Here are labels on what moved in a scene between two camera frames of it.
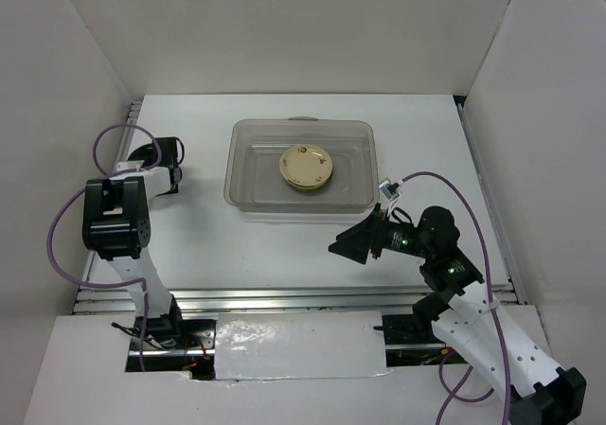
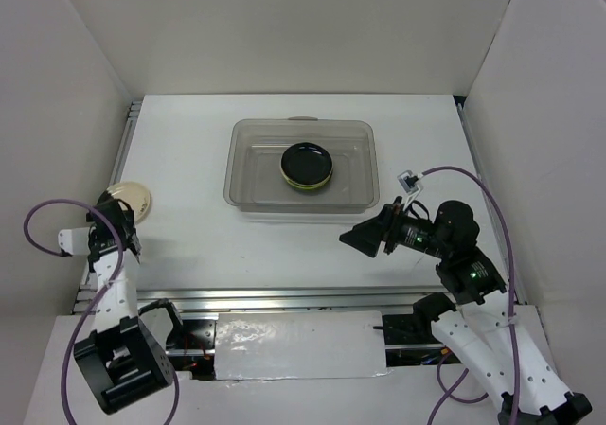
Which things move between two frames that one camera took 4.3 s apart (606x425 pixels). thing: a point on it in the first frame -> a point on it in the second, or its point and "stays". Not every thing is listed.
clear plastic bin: (255, 183) stays
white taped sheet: (299, 345) stays
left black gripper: (175, 190) -> (94, 239)
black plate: (146, 152) -> (306, 163)
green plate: (307, 183) stays
